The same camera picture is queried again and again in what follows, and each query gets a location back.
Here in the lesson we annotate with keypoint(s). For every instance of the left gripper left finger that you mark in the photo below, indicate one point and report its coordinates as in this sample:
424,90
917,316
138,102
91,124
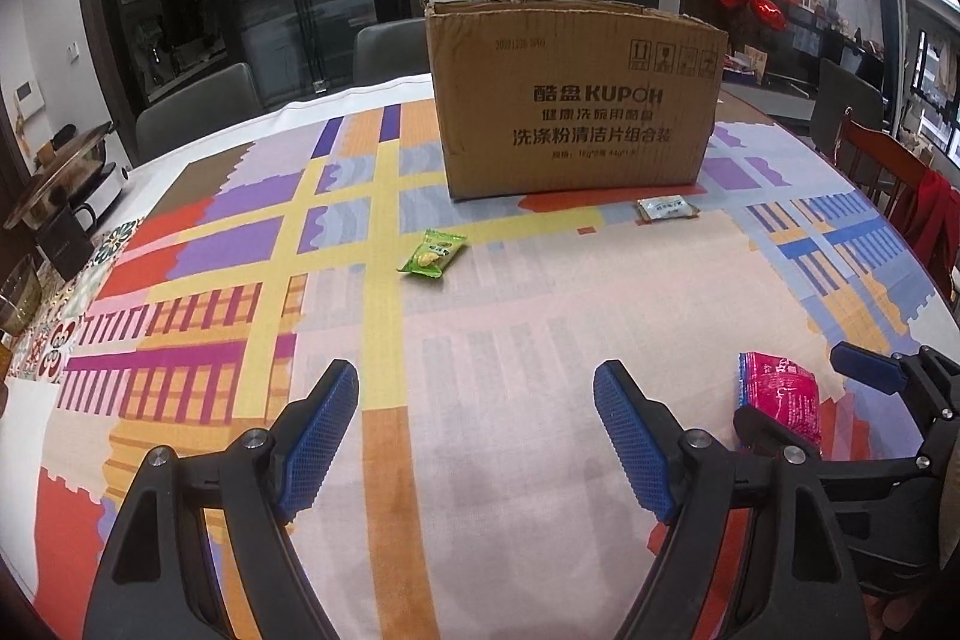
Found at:
156,577

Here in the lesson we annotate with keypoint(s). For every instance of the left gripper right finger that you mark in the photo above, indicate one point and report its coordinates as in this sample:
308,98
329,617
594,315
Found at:
796,578

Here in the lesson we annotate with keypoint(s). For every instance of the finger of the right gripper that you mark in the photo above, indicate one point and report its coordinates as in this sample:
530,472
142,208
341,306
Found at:
926,382
763,440

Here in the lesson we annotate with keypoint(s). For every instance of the pink snack packet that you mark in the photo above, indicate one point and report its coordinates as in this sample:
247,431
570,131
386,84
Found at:
784,391

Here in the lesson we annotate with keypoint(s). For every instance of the gold brown snack bar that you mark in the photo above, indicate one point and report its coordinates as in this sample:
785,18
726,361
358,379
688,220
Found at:
666,208

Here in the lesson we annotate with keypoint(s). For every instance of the green candy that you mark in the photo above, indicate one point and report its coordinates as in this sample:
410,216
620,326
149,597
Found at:
432,255

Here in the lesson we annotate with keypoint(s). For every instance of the colourful patterned table mat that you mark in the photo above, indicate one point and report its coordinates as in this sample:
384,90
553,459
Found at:
476,494

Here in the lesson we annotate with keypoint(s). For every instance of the red wooden chair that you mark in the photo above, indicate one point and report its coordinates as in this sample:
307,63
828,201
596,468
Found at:
919,203

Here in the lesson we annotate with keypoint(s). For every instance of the floral tile placemat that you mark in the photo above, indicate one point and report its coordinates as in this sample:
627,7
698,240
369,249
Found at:
42,350

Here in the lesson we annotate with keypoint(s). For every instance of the grey chair right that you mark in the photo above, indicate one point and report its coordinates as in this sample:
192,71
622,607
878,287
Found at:
839,90

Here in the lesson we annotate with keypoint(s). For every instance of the black mug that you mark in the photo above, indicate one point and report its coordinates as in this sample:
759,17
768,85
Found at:
65,240

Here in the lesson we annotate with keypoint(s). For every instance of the electric hot pot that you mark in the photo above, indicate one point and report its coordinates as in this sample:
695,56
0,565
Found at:
80,179

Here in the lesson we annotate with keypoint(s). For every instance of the grey dining chair left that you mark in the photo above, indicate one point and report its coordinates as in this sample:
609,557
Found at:
216,102

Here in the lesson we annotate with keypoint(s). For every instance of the grey dining chair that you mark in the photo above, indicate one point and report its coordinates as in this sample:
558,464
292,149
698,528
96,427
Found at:
390,50
216,102

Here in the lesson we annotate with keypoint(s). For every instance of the brown cardboard box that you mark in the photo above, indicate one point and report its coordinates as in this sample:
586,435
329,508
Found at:
555,95

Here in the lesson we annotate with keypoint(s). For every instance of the grey dining chair centre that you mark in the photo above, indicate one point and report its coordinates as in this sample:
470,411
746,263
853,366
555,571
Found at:
390,50

